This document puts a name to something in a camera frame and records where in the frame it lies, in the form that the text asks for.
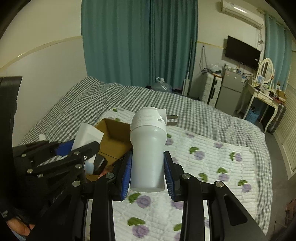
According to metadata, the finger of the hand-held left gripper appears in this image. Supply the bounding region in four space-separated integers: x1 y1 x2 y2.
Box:
26 141 100 184
13 140 75 164

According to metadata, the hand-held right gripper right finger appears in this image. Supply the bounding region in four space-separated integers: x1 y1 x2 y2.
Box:
163 151 270 241

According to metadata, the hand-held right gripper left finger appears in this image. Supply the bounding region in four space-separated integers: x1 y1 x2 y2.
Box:
28 152 133 241

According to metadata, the large white charger adapter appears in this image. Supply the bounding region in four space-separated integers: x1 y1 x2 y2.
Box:
70 123 104 152

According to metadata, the black remote control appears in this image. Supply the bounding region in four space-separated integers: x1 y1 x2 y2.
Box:
94 153 107 175

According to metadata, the white plug-in bottle device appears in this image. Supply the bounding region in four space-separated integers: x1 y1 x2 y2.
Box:
129 106 178 193

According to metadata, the brown cardboard box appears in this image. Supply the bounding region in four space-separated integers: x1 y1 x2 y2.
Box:
85 118 134 184

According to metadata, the person's left hand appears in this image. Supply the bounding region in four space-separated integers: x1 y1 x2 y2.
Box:
6 217 36 237

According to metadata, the white floral quilt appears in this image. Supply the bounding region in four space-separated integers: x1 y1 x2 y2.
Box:
84 108 260 241

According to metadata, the clear water jug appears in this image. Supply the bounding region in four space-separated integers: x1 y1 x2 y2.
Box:
149 77 173 93

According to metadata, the white drawer cabinet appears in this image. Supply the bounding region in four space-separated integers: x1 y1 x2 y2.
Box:
200 72 224 107

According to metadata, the blue plastic basket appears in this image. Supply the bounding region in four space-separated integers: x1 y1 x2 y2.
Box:
245 108 260 123

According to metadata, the silver small fridge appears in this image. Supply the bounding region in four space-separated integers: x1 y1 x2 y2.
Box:
215 67 247 115

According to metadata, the plastic bag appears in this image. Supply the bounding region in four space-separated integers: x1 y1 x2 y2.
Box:
207 65 223 74

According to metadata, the white dressing table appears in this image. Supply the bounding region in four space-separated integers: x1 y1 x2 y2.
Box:
238 82 282 133

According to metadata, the dark suitcase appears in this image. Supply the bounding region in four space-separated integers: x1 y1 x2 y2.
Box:
271 103 287 135

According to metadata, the white louvred wardrobe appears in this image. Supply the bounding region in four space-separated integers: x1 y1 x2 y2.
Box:
277 50 296 179

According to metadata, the white oval mirror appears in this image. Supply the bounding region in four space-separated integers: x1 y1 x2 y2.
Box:
258 58 276 84

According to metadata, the narrow teal curtain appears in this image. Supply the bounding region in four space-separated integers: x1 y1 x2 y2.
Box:
264 11 292 90

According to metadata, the white air conditioner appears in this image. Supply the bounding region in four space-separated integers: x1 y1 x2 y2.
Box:
221 0 264 29

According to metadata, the black wall television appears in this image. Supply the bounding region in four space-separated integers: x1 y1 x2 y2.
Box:
225 35 261 70

